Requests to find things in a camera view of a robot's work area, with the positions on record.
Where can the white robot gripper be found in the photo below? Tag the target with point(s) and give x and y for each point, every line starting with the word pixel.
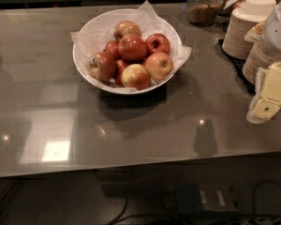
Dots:
pixel 277 32

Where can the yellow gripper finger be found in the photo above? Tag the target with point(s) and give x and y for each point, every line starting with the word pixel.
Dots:
pixel 261 110

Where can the right front yellow-red apple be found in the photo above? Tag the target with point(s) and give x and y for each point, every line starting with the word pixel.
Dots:
pixel 159 66

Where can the yellow-red apple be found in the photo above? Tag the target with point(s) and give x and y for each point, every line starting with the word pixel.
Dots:
pixel 159 66
pixel 136 76
pixel 124 28

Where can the right dark red apple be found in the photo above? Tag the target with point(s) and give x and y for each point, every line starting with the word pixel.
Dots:
pixel 157 43

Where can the white ceramic bowl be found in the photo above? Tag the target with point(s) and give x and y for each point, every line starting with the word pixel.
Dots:
pixel 93 25

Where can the hidden red apple in middle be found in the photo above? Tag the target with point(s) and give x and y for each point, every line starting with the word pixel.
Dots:
pixel 121 66

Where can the top yellow-red apple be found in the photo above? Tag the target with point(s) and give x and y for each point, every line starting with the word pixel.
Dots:
pixel 124 28

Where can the small red apple left-centre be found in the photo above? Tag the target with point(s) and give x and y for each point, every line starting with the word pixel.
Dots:
pixel 111 47

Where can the left red apple with sticker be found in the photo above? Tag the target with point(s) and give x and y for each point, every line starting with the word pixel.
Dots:
pixel 101 66

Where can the front stack of paper plates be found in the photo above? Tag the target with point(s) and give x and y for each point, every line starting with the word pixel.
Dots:
pixel 255 60

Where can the stack of paper plates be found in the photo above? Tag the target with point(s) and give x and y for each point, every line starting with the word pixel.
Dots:
pixel 241 21
pixel 255 60

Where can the black tray under plates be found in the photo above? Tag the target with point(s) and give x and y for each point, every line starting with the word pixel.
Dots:
pixel 237 65

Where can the rear stack of paper plates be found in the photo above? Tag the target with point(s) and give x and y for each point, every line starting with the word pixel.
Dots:
pixel 241 21

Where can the glass jar with cereal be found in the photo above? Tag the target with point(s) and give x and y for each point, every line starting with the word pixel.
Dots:
pixel 202 12

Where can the black box under table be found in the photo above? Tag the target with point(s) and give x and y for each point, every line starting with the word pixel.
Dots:
pixel 195 198

